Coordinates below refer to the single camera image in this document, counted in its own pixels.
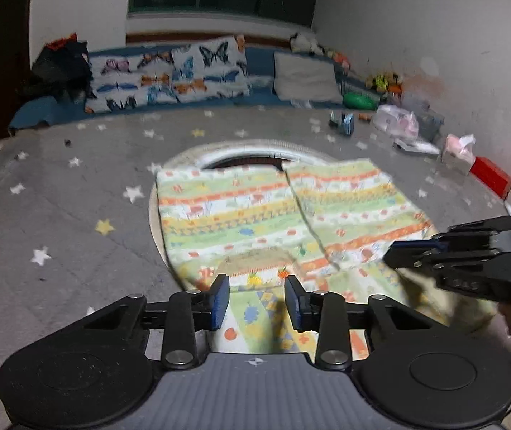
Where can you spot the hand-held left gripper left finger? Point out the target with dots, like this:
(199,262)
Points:
(220,300)

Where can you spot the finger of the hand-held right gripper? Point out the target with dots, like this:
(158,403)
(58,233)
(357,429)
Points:
(484,228)
(416,255)

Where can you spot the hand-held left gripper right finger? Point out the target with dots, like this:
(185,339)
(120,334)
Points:
(292,302)

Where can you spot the patterned yellow-green children's pants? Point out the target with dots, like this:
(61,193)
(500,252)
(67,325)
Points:
(237,215)

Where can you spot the pile of black clothes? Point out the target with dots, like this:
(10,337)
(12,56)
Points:
(58,69)

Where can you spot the red box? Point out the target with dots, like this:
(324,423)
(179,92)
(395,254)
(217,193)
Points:
(492,177)

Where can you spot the pink tissue pack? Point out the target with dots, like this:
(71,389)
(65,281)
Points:
(457,154)

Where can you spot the white and pink pouch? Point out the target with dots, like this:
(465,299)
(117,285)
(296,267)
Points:
(394,121)

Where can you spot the round built-in induction cooker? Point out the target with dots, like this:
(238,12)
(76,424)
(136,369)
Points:
(246,157)

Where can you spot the small blue grey device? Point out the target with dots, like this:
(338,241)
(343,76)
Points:
(343,122)

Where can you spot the green plastic bag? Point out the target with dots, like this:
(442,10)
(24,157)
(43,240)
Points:
(360,101)

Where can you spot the grey star-print tablecloth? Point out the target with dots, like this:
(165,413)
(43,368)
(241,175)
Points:
(81,197)

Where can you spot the yellow-green toy figure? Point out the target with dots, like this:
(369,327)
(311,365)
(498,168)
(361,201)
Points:
(383,81)

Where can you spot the grey pillow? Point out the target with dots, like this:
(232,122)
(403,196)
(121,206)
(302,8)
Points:
(307,76)

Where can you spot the pink plush toy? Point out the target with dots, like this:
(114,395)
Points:
(338,59)

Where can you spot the butterfly-print cushion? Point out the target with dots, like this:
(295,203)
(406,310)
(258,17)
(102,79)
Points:
(166,76)

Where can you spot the black-and-white plush toy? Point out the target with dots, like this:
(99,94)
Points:
(307,45)

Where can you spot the blue sofa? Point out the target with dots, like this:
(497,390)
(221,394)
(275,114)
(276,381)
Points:
(40,114)

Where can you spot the red garment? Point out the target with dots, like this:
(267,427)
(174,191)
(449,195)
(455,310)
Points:
(60,42)

